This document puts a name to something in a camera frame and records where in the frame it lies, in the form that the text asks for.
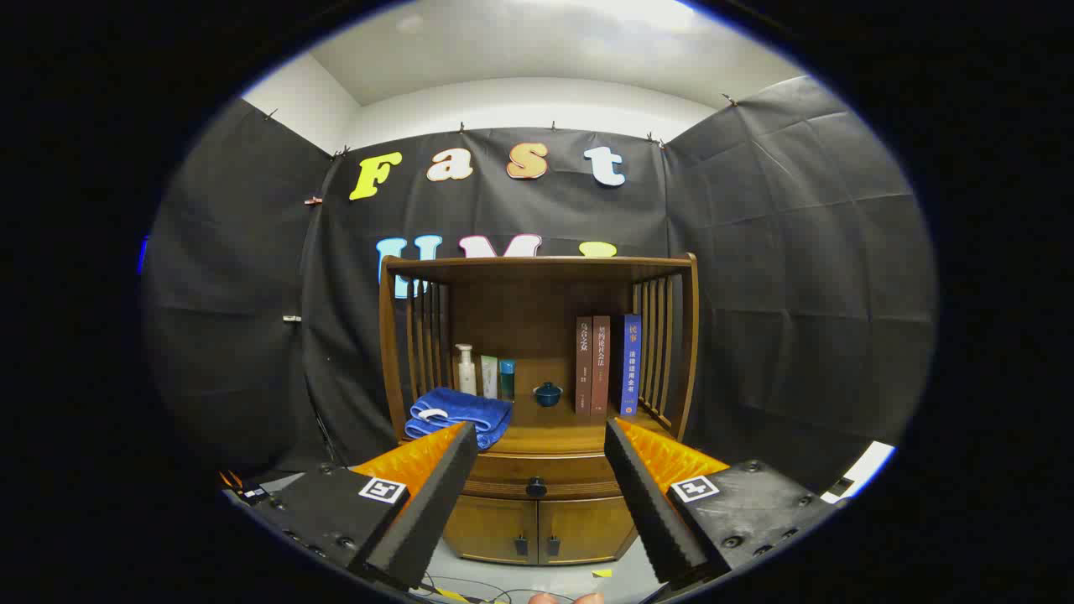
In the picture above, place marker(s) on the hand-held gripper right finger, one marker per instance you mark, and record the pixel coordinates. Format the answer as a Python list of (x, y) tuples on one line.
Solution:
[(650, 503)]

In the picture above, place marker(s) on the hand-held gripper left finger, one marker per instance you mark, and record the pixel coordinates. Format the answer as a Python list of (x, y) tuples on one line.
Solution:
[(428, 512)]

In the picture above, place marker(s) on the wooden drawer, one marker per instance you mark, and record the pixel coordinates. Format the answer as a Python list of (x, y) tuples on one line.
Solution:
[(503, 482)]

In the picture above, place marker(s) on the black round drawer knob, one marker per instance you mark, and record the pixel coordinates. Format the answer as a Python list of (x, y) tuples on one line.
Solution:
[(536, 486)]

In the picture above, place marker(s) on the wooden cabinet door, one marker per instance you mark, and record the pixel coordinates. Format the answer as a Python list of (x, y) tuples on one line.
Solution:
[(491, 528), (591, 528)]

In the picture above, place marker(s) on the wooden countertop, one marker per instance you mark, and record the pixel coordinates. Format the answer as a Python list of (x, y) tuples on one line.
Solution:
[(554, 432)]

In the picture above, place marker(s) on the brown wooden cabinet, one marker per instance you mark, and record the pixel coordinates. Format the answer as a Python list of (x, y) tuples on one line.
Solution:
[(545, 273)]

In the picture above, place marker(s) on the blue folded towel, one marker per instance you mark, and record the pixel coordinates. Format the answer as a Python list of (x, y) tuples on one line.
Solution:
[(461, 407)]

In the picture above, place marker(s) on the blue book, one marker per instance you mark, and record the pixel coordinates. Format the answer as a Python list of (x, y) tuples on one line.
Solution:
[(631, 369)]

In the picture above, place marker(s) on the white pump bottle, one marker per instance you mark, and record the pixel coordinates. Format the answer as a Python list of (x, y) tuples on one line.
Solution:
[(466, 377)]

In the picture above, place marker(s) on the reddish brown book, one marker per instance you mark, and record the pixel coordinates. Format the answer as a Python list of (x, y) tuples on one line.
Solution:
[(601, 369)]

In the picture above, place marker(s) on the white green tube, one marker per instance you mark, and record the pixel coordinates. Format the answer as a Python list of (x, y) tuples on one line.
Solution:
[(489, 377)]

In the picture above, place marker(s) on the dark blue lidded teacup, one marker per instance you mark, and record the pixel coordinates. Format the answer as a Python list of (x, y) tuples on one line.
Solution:
[(548, 396)]

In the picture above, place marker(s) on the dark brown book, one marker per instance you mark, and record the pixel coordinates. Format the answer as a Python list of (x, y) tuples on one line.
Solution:
[(584, 369)]

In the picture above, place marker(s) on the teal bottle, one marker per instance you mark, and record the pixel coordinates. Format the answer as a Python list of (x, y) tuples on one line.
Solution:
[(507, 382)]

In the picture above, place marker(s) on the black electronic device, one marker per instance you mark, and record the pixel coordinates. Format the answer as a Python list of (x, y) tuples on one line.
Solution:
[(247, 488)]

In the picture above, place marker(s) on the white black box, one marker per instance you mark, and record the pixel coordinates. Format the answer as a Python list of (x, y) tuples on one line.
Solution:
[(864, 470)]

